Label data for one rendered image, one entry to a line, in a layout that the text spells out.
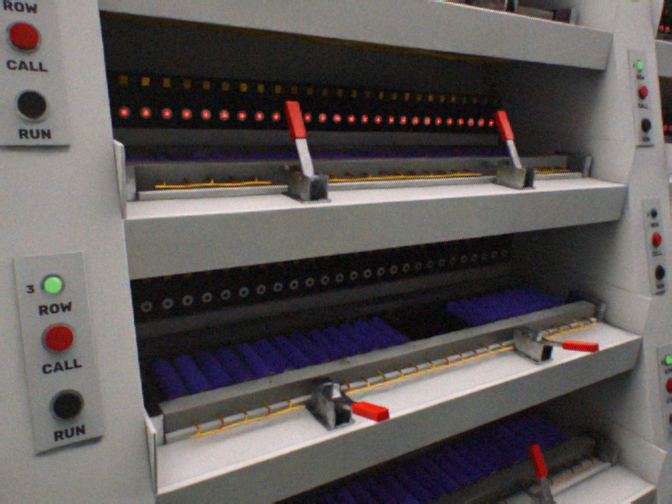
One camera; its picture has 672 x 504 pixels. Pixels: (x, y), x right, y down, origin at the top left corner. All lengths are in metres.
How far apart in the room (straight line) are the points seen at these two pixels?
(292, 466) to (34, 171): 0.29
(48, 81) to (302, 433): 0.32
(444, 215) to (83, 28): 0.34
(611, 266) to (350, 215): 0.43
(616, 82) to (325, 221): 0.47
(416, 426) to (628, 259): 0.39
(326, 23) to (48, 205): 0.28
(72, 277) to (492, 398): 0.41
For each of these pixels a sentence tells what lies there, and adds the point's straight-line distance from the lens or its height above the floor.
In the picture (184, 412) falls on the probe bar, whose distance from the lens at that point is 0.48.
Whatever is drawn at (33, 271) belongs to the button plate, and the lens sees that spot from 0.40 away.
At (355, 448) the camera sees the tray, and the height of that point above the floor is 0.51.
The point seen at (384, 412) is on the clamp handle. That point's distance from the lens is 0.44.
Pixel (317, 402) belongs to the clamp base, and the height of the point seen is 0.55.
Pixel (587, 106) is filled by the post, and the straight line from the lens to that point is 0.83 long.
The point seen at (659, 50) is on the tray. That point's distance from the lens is 0.92.
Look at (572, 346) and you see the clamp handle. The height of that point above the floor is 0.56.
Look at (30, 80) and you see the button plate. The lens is 0.42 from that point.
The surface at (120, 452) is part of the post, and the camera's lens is 0.42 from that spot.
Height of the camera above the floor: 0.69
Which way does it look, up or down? 1 degrees down
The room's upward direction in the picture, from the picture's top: 6 degrees counter-clockwise
